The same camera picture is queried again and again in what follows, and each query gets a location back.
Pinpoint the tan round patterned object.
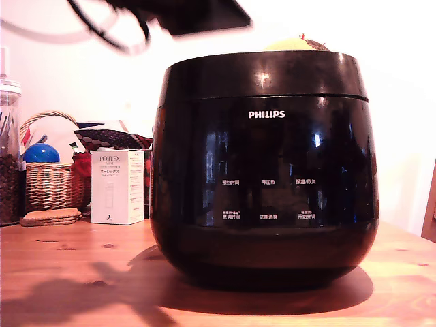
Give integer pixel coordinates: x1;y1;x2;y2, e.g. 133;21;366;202
261;32;332;53

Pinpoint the white printed bag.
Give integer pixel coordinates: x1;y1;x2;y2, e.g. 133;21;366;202
27;114;81;161

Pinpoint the black cable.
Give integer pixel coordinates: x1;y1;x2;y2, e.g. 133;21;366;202
67;0;132;55

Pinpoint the black box with red print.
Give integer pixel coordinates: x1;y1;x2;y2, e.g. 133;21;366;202
143;150;153;220

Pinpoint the black Philips rice cooker body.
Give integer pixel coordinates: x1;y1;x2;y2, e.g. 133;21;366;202
151;96;380;291

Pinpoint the red knit pouch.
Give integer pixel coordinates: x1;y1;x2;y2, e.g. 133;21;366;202
72;152;92;182

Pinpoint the white Porlex box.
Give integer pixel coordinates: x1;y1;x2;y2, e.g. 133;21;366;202
90;149;145;225

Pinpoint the grey cable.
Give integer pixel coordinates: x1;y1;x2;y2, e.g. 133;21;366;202
0;17;97;44

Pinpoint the blue ball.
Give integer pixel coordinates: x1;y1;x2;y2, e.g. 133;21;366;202
22;142;61;164

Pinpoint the woven wicker basket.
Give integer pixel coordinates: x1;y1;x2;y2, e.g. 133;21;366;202
20;110;91;213

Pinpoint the glass jar of coffee beans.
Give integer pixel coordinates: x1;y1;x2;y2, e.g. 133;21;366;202
0;46;24;227

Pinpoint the black rice cooker lid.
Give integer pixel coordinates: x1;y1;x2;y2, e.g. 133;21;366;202
162;50;371;102

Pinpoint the cork coaster stack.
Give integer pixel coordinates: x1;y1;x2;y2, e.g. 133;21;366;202
19;208;84;228

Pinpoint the dark red dotted fabric pouch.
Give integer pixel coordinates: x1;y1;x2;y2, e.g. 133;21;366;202
73;127;154;151

